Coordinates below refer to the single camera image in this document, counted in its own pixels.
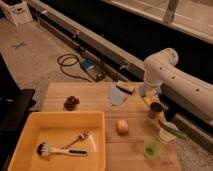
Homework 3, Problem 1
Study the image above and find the blue sponge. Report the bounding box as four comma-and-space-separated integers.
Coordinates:
139, 85, 146, 97

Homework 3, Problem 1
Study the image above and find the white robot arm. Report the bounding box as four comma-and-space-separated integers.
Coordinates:
144, 48, 213, 127

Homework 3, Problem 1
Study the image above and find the metal cup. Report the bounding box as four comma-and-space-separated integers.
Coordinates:
149, 102, 163, 119

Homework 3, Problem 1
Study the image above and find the green plastic cup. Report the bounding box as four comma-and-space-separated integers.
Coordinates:
144, 140, 160, 159

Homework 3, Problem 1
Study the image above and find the light blue cloth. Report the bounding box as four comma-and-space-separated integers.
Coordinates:
109, 83, 127, 106

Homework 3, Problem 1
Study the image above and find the blue grey power box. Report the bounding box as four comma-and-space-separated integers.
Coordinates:
80, 59, 105, 82

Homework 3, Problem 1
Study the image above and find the brown white brush block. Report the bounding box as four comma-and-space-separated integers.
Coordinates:
115, 81, 135, 94

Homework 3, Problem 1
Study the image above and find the bunch of dark grapes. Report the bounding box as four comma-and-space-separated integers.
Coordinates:
64, 96, 79, 111

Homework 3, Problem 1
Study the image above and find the yellow banana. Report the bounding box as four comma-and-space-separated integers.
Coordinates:
142, 95, 158, 106

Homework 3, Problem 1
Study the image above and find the orange yellow fruit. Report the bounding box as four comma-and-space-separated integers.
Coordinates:
116, 120, 129, 135

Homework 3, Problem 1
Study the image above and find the yellow plastic tray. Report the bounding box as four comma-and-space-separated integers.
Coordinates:
7, 111, 106, 171

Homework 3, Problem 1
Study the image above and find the white bowl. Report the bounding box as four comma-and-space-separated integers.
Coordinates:
158, 122, 177, 143

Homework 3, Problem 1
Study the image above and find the black white dish brush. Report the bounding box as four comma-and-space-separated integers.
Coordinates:
36, 143, 88, 157

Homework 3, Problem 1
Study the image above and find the black chair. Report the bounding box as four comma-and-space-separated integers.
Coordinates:
0, 53, 36, 171

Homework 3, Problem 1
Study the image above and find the white cardboard box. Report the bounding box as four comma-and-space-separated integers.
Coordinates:
0, 0, 33, 26

